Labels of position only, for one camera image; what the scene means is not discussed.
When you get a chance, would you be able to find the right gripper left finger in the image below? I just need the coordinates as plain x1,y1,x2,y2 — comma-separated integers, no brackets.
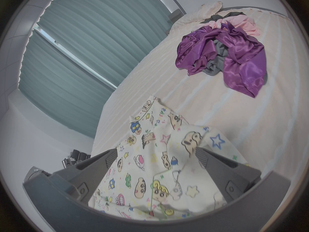
50,148,118,203

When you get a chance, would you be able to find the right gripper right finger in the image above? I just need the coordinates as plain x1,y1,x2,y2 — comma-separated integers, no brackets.
195,147,262,203

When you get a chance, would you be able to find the white printed pyjama top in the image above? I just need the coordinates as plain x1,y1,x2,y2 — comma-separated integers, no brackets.
88,95,249,220

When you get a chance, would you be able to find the bed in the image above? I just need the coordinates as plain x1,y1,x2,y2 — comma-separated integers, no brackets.
91,0,305,178

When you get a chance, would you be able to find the pile of clothes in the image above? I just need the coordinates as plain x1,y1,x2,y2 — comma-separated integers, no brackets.
176,12,267,98

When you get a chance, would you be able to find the black padded sofa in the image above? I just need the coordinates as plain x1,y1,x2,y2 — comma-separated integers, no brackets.
72,150,92,161

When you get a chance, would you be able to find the blue-green curtain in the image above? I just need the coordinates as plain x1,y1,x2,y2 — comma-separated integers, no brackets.
39,0,172,87
18,30,116,138

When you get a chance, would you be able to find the pale pink pillow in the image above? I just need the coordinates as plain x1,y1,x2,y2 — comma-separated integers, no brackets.
180,1,222,25

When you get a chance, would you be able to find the grey bedside table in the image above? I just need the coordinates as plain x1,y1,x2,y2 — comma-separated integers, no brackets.
167,8,186,33

